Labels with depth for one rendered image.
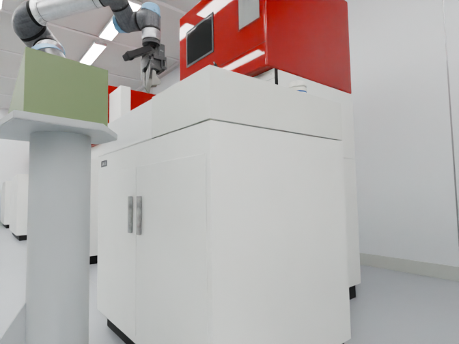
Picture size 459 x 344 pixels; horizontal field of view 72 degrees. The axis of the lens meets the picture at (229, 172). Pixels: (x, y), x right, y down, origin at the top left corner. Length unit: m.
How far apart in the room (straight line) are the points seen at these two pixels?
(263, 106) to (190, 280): 0.55
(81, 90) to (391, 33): 2.55
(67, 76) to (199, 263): 0.63
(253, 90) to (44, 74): 0.57
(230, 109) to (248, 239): 0.36
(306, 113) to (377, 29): 2.09
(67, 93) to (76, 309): 0.60
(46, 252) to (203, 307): 0.44
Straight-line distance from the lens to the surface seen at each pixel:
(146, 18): 1.43
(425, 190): 2.74
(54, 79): 1.01
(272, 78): 1.60
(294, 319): 1.10
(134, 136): 1.28
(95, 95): 1.04
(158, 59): 1.37
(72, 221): 0.98
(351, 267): 2.02
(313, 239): 1.12
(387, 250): 2.89
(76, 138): 0.99
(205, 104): 0.86
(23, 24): 1.57
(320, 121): 1.19
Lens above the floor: 0.62
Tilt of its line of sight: 4 degrees up
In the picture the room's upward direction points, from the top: 1 degrees counter-clockwise
